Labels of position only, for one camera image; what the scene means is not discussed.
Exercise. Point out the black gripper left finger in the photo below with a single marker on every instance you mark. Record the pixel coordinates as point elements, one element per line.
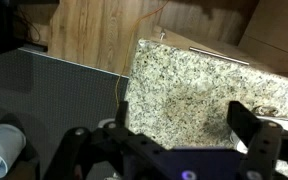
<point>84,150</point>

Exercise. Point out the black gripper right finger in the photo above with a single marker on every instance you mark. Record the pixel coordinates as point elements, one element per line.
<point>264,146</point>

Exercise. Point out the dark gray perforated mat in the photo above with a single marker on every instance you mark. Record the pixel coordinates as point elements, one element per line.
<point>50,90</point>

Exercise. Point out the wooden drawer front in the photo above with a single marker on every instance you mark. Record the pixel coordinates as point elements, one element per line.
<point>184,41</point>

